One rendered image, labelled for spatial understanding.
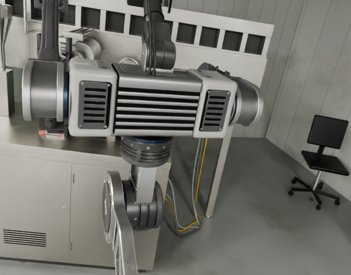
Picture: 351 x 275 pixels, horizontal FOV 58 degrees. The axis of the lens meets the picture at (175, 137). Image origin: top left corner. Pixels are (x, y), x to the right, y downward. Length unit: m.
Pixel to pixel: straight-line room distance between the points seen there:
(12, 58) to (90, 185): 1.02
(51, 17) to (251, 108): 0.64
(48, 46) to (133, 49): 1.20
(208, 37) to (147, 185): 1.54
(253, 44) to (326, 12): 2.30
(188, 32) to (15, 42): 1.11
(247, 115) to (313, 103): 3.53
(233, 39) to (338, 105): 2.14
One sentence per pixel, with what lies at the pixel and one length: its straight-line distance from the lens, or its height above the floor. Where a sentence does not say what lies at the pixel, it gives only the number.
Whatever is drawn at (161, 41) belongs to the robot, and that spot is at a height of 1.60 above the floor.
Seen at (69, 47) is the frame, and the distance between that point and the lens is 1.74.
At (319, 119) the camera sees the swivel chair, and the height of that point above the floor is 0.81.
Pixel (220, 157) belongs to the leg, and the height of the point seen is 0.60.
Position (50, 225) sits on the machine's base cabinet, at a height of 0.38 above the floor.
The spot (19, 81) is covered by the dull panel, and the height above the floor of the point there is 1.05.
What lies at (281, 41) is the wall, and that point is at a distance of 4.72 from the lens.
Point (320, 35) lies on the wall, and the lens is 4.47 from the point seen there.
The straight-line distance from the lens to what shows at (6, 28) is 2.07.
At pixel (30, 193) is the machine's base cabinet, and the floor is 0.59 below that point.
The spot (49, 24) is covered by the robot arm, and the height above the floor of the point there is 1.57.
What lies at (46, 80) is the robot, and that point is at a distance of 0.73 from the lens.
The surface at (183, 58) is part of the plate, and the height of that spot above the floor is 1.36.
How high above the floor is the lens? 1.68
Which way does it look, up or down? 23 degrees down
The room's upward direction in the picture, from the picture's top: 10 degrees clockwise
